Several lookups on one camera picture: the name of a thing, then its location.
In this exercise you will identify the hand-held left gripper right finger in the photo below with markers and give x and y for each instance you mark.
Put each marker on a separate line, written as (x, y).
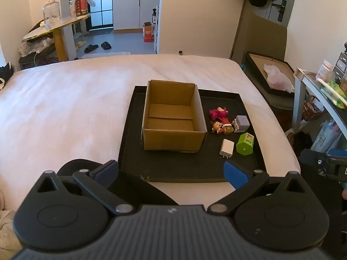
(236, 175)

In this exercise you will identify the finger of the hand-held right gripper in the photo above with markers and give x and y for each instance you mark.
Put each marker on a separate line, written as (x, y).
(337, 165)
(311, 159)

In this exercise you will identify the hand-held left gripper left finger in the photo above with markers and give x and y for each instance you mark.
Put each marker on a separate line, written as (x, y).
(108, 171)

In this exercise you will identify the white charger plug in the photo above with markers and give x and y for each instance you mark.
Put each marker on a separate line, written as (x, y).
(226, 148)

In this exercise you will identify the green hexagonal toy bin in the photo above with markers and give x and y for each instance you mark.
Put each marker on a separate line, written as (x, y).
(244, 144)

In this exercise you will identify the black tray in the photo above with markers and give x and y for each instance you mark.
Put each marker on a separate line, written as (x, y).
(189, 168)

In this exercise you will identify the red-hat toy figure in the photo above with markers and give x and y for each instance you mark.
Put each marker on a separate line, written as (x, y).
(228, 127)

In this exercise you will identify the grey toy cube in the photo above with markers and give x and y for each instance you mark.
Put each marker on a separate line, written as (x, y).
(242, 122)

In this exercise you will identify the brown cardboard box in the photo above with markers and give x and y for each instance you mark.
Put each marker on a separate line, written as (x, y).
(173, 138)

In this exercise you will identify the printed plastic bag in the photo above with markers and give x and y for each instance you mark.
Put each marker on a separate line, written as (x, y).
(325, 136)

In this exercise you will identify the wicker basket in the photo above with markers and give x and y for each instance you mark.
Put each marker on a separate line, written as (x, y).
(310, 111)

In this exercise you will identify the brown-haired doll figure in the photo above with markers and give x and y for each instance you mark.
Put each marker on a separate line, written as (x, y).
(216, 127)

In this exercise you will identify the grey metal shelf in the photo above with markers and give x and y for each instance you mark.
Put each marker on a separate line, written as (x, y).
(298, 100)

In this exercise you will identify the pink toy figure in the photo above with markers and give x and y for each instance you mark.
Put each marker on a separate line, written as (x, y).
(217, 113)

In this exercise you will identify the green packet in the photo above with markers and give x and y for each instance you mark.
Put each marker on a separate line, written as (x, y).
(336, 93)

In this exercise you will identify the pale plastic bag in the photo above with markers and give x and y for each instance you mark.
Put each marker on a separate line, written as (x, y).
(278, 78)

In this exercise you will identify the clear jar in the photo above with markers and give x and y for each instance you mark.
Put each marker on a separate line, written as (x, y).
(325, 70)

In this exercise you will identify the small drawer organizer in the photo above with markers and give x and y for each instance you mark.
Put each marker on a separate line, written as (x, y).
(341, 66)

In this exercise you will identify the black flat box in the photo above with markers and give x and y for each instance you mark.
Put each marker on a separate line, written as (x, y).
(257, 67)

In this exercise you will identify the beige cloth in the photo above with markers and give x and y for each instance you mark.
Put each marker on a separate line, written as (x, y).
(6, 227)

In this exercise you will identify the black slipper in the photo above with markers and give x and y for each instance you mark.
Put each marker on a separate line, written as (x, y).
(91, 48)
(106, 46)

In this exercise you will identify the beige slippers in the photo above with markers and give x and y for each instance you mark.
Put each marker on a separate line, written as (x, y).
(80, 44)

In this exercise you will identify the leaning cardboard sheet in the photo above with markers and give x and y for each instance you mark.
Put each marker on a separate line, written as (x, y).
(260, 35)

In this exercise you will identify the pile of bags and papers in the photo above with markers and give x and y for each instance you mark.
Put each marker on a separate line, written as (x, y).
(35, 48)

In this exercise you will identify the black bag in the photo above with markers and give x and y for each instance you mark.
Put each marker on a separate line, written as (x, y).
(6, 71)

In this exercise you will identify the orange box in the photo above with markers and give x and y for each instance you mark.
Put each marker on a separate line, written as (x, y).
(148, 33)

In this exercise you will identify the round yellow table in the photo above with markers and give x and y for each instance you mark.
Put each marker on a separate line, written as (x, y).
(58, 27)

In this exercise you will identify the white kitchen cabinet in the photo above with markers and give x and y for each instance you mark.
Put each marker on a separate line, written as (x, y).
(126, 12)

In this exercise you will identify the black spray bottle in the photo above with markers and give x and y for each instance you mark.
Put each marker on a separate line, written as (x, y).
(154, 16)

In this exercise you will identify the glass door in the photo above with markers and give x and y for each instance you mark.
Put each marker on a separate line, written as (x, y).
(100, 5)

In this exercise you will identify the red box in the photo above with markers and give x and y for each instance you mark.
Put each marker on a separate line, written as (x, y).
(81, 6)

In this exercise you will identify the clear water jug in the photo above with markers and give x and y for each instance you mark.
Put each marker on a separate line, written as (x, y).
(51, 13)

